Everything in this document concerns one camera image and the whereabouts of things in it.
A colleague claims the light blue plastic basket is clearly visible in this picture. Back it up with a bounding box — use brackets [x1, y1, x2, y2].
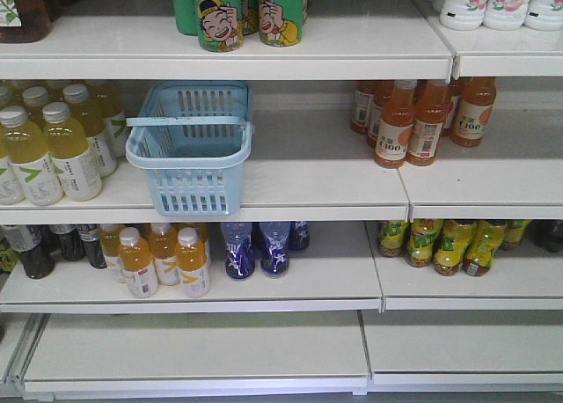
[126, 80, 253, 216]

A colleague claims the blue sports drink bottle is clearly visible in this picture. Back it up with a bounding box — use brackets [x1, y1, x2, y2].
[220, 222, 255, 280]
[289, 221, 310, 253]
[259, 221, 290, 277]

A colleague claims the orange juice white-label bottle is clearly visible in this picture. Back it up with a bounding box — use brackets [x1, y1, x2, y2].
[149, 223, 179, 286]
[119, 227, 158, 298]
[175, 227, 210, 298]
[99, 223, 126, 283]

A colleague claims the yellow lemon tea bottle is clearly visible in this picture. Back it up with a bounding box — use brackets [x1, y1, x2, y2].
[433, 219, 477, 276]
[500, 219, 531, 251]
[463, 219, 508, 277]
[406, 218, 444, 267]
[378, 220, 409, 257]

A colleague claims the orange C100 juice bottle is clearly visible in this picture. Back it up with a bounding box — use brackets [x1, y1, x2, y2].
[450, 77, 497, 148]
[374, 79, 417, 169]
[406, 79, 450, 166]

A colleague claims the white metal shelving unit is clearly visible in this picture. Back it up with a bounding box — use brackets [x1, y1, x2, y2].
[1, 0, 562, 402]

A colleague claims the green cartoon drink can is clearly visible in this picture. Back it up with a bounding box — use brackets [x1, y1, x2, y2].
[258, 0, 303, 48]
[194, 0, 243, 53]

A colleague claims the dark tea bottle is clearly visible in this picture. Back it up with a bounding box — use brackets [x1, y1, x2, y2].
[49, 224, 85, 261]
[1, 224, 55, 279]
[77, 223, 106, 269]

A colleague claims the pale yellow drink bottle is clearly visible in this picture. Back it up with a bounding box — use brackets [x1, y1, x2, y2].
[42, 102, 102, 202]
[62, 83, 118, 178]
[1, 106, 63, 206]

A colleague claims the white peach drink bottle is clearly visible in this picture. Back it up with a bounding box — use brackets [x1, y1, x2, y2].
[483, 0, 530, 31]
[524, 0, 562, 31]
[439, 0, 488, 31]

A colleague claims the black cola plastic bottle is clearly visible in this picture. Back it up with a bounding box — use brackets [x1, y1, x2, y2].
[531, 220, 562, 253]

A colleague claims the brown tea bottle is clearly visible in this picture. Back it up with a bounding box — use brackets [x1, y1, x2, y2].
[1, 0, 52, 43]

